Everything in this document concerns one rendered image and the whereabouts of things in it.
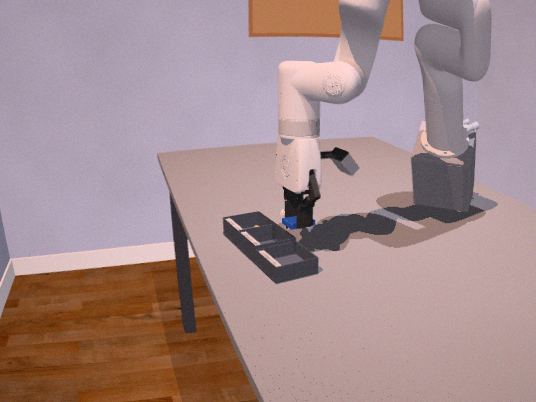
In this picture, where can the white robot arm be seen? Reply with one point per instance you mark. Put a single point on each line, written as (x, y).
(445, 55)

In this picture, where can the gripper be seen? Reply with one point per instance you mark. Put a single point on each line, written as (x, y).
(298, 165)

